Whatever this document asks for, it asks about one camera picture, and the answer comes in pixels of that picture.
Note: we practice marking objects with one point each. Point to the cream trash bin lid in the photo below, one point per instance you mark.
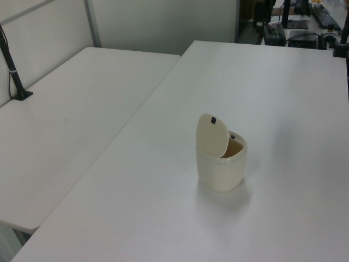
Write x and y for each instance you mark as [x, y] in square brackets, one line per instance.
[211, 136]

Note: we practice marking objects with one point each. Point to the cream plastic trash bin body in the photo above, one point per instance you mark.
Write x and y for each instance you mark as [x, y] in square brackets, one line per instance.
[221, 174]

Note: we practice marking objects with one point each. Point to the black device with green parts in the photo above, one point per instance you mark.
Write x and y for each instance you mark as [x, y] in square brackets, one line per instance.
[274, 34]

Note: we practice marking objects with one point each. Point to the black electronics box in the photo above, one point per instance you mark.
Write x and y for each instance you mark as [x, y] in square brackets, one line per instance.
[303, 38]

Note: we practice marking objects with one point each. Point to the black monitor stand pole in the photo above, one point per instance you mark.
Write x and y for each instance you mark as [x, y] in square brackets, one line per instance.
[286, 13]

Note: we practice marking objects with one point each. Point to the black keyboard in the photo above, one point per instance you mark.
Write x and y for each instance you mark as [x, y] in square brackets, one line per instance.
[325, 17]

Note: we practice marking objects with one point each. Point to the grey metal partition post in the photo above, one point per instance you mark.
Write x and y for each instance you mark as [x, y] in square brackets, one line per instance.
[94, 24]

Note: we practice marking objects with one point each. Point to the black camera stand pole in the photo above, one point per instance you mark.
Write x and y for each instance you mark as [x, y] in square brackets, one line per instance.
[13, 73]

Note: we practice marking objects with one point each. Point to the black table clamp mount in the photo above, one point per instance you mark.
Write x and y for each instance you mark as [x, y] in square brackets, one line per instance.
[342, 46]

